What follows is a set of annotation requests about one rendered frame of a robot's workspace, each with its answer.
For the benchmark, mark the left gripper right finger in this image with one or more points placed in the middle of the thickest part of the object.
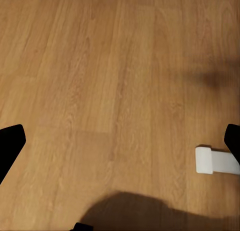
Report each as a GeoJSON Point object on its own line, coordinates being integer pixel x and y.
{"type": "Point", "coordinates": [232, 140]}

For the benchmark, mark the desk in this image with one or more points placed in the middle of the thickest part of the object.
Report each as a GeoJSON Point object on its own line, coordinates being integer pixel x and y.
{"type": "Point", "coordinates": [209, 161]}

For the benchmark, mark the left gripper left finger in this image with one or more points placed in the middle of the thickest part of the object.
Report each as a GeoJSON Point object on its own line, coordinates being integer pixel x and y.
{"type": "Point", "coordinates": [12, 140]}

